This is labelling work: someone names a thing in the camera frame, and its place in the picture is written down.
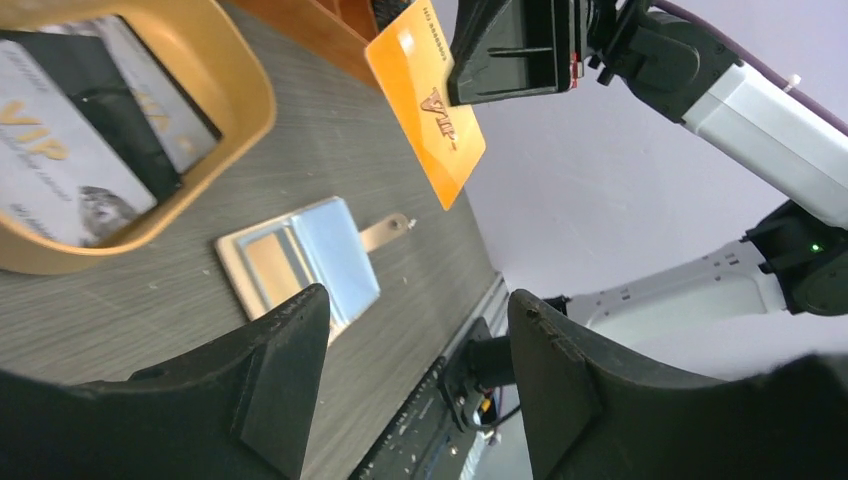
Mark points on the orange credit card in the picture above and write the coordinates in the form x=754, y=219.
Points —
x=276, y=267

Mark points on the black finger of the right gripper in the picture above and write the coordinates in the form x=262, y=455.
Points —
x=510, y=49

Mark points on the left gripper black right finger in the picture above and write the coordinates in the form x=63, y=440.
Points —
x=595, y=409

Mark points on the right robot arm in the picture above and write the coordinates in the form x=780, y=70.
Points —
x=582, y=191

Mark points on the silver credit card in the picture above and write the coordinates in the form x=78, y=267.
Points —
x=59, y=177

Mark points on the orange compartment organizer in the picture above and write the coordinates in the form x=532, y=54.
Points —
x=336, y=30

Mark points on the beige leather card holder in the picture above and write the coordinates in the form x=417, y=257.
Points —
x=334, y=251

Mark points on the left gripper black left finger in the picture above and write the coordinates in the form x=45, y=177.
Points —
x=238, y=407

